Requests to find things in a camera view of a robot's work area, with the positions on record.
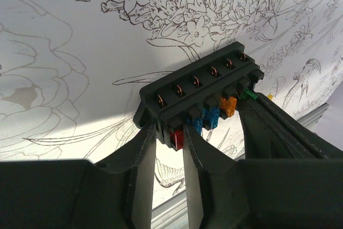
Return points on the orange blade fuse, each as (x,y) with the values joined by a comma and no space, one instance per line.
(228,107)

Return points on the blue blade fuse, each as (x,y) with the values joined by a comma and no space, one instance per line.
(197,123)
(211,118)

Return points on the red blade fuse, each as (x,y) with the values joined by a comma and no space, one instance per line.
(177,139)

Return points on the floral printed table mat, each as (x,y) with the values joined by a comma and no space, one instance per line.
(71,70)

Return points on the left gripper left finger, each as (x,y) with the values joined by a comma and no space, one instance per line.
(124,181)

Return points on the green blade fuse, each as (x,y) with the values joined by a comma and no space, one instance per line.
(248,94)

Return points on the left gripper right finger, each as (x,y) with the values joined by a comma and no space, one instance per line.
(211,180)

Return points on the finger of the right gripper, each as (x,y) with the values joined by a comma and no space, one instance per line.
(264,138)
(315,145)

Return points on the black fuse box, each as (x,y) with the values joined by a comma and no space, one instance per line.
(183,94)

